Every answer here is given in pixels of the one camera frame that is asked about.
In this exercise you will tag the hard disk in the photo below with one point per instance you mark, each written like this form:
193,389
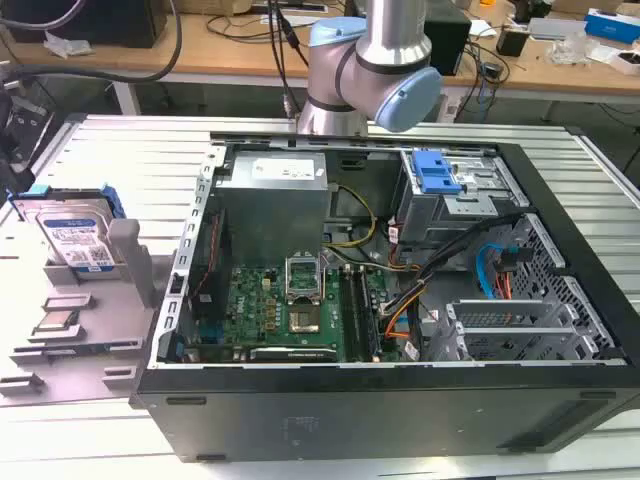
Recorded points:
75,235

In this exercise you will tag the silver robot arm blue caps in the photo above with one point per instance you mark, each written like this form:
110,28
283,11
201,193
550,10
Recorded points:
390,30

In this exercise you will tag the silver disk bay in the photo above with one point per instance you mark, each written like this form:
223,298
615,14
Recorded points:
505,330

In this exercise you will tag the crumpled white plastic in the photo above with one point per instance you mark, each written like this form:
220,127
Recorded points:
67,45

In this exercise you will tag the large black box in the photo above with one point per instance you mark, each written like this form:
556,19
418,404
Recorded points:
100,22

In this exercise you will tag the CPU chip silver top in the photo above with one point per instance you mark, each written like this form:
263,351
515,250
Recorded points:
52,320

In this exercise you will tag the grey parts rack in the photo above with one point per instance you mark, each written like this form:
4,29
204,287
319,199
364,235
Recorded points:
115,320

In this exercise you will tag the green RAM stick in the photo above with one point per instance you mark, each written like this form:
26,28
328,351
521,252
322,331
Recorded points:
65,348

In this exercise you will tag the wooden desk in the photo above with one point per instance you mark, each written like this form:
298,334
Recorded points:
225,55

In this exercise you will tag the black case fan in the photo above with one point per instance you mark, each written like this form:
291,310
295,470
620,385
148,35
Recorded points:
207,280

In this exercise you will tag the grey power supply unit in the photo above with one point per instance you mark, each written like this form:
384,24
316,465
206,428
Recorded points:
272,200

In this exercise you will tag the green motherboard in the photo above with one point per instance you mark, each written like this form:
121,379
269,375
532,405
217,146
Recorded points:
250,310

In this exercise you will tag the CPU socket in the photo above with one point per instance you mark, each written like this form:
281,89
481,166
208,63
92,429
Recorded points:
304,320

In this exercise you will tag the black graphics card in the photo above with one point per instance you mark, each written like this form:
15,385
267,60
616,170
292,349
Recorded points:
292,354

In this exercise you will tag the RAM slot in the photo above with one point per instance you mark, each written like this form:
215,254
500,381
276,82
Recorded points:
350,315

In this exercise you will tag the black RAM stick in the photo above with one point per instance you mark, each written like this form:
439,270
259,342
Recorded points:
371,320

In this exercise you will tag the blue plastic bay latch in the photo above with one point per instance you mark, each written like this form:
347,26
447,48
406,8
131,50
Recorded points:
432,172

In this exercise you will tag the black PC case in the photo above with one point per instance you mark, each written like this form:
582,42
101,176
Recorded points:
350,415

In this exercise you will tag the metal drive cage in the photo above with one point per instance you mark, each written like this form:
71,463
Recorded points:
450,210

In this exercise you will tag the black speaker box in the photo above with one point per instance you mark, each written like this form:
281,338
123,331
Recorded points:
447,40

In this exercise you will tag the black power adapter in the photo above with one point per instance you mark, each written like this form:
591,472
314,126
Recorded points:
492,70

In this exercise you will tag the small black box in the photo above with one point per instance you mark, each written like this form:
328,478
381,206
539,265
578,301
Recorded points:
512,41

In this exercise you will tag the flat grey box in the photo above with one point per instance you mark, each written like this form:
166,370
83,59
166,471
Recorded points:
555,27

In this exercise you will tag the clear plastic bag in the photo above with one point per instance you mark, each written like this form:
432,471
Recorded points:
575,50

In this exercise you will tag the blue cardboard box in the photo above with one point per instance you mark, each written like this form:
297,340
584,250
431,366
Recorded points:
612,25

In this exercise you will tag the white box black insert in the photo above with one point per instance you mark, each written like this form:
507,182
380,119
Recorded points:
625,62

